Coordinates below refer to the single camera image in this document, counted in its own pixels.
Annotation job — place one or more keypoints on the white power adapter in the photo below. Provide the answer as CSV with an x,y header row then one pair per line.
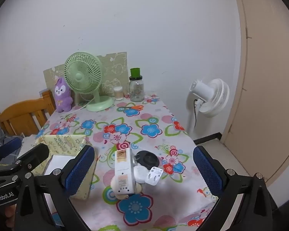
x,y
154,176

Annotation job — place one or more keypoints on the green desk fan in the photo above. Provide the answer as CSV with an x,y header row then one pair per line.
x,y
83,73

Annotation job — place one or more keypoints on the person's left hand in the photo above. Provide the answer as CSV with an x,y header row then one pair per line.
x,y
9,216

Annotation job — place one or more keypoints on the light blue card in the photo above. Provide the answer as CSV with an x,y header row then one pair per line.
x,y
42,92

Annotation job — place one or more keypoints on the white round case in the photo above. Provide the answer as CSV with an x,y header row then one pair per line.
x,y
140,173

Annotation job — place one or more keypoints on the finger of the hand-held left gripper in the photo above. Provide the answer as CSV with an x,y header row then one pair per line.
x,y
36,152
13,145

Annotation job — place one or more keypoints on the beige round cartoon case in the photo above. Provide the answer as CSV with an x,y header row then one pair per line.
x,y
139,188

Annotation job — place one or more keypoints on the black round cap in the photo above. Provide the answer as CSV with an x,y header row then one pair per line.
x,y
148,158

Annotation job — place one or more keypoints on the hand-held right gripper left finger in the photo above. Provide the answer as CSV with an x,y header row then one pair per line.
x,y
79,170

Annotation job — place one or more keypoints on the yellow patterned storage box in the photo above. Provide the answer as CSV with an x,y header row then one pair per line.
x,y
60,144

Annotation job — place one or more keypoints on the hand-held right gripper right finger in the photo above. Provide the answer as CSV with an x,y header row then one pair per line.
x,y
207,170

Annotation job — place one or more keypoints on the glass jar with green lid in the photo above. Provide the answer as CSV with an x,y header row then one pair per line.
x,y
136,91

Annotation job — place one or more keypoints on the floral tablecloth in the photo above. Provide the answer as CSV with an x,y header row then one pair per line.
x,y
147,115

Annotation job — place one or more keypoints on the purple plush toy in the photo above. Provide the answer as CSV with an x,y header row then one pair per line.
x,y
62,96

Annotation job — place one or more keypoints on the wooden chair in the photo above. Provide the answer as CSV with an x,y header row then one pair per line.
x,y
19,110

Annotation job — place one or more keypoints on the white standing fan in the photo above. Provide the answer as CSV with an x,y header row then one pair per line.
x,y
214,98

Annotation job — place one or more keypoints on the beige patterned board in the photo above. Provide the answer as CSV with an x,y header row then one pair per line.
x,y
113,72

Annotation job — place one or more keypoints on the cotton swab container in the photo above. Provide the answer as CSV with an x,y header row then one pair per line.
x,y
118,93

